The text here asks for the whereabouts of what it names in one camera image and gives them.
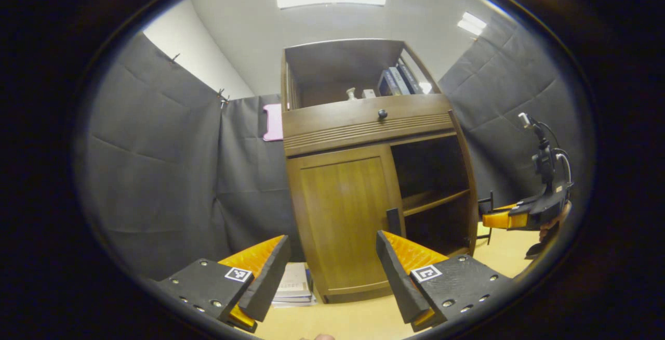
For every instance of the wooden drawer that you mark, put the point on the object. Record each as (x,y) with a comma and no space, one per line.
(337,127)

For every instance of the wooden shoe cabinet door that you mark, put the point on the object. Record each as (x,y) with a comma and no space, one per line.
(340,220)
(467,173)

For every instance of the white book under paperback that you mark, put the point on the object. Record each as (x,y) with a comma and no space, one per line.
(293,302)

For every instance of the wooden double-door shoe cabinet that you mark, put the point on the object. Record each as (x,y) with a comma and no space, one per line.
(363,127)

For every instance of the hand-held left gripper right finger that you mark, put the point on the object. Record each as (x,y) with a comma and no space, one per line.
(397,283)

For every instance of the small white vase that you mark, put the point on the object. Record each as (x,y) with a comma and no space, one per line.
(351,94)

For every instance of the metal cloth clip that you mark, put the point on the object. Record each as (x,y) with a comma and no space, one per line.
(223,99)
(174,57)

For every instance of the grey book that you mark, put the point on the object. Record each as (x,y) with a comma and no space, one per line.
(399,81)

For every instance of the dark blue book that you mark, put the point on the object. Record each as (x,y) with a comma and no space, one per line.
(385,84)

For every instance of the dark spined book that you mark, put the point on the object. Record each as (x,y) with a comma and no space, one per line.
(410,77)

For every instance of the small ceiling light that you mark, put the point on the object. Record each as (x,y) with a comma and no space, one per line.
(471,23)

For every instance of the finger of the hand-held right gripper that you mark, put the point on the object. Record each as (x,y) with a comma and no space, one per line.
(499,219)

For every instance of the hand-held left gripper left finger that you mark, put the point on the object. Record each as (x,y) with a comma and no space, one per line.
(267,283)

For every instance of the beige paperback book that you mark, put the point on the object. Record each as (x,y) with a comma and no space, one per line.
(293,280)

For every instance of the black round drawer knob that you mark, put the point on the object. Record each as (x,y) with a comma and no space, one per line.
(382,114)

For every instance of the black backdrop cloth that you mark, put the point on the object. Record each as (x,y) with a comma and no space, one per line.
(156,163)

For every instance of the wooden inner shelf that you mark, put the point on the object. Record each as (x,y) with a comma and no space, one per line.
(431,200)

